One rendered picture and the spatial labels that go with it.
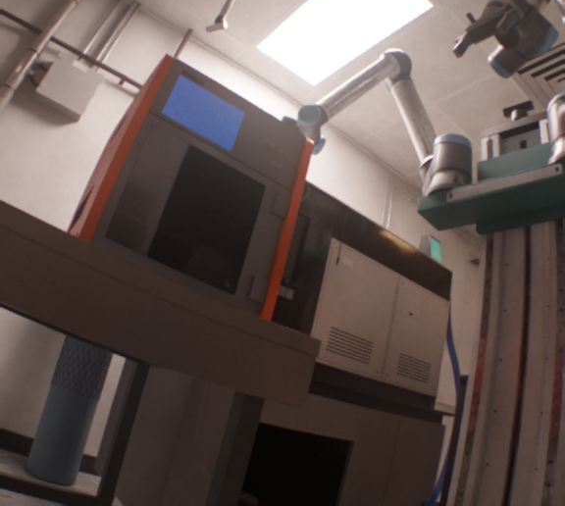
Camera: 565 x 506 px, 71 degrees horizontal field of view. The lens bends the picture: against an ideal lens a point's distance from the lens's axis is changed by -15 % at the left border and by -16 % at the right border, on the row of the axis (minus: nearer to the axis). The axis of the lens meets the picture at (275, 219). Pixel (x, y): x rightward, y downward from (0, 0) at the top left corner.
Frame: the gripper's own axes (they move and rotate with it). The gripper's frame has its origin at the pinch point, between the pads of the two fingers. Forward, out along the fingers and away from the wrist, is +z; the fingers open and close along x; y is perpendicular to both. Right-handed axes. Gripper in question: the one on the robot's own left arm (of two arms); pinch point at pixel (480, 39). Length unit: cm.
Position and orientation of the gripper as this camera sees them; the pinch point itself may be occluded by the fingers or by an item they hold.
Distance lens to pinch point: 113.6
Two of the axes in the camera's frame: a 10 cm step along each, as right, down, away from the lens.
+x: 4.9, -1.5, -8.6
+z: -6.0, 6.6, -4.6
